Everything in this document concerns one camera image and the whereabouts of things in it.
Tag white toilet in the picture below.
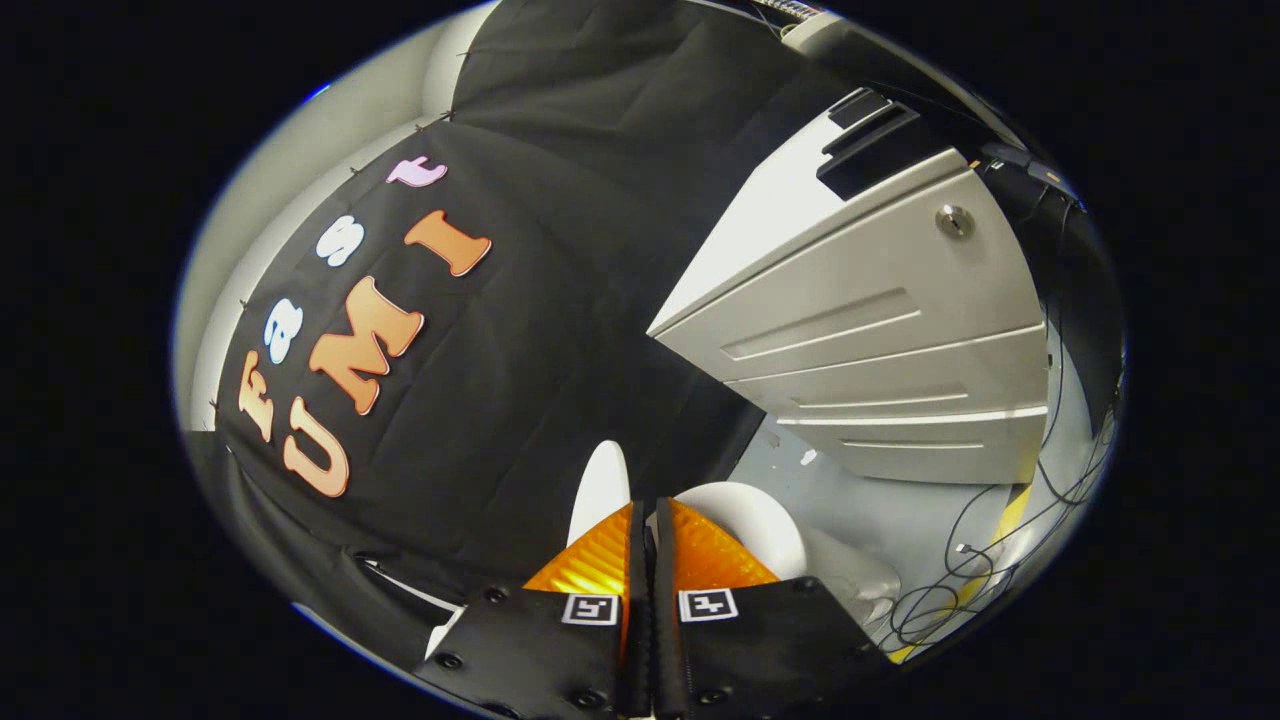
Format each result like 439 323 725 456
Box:
672 482 906 651

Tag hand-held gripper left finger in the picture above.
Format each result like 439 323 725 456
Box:
413 500 653 720

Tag black device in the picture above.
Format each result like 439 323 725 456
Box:
975 140 1086 216

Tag tangled black cables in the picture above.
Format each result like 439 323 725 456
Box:
880 300 1121 651

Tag white drawer cabinet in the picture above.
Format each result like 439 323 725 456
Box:
648 88 1051 487

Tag black backdrop cloth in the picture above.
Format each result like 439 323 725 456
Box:
185 0 1001 671

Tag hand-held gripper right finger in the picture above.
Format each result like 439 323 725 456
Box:
652 496 894 720

